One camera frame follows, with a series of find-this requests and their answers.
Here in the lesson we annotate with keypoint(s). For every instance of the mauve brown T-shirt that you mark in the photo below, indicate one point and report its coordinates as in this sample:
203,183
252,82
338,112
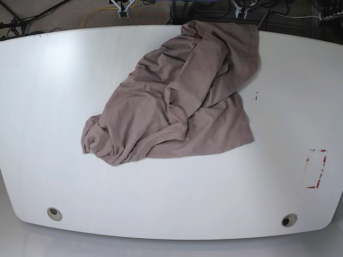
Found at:
181,99

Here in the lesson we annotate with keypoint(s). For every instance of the right table cable grommet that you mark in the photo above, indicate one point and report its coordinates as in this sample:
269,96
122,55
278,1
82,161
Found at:
289,220

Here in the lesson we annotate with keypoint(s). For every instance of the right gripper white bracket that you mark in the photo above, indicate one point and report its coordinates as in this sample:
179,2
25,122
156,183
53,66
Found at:
123,7

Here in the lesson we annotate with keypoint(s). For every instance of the white power strip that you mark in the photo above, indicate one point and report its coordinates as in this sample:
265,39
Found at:
331,12

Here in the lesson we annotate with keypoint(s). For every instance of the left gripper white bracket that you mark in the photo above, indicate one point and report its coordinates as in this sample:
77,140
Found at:
243,7

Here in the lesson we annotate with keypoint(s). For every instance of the table cable grommet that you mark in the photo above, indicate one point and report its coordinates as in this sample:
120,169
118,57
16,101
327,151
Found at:
54,214
289,220

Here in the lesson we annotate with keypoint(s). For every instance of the left table cable grommet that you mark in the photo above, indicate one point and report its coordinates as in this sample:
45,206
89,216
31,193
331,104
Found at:
54,214

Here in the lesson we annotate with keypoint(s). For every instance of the red tape rectangle marking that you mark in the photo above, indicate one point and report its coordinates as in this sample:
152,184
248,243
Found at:
314,167

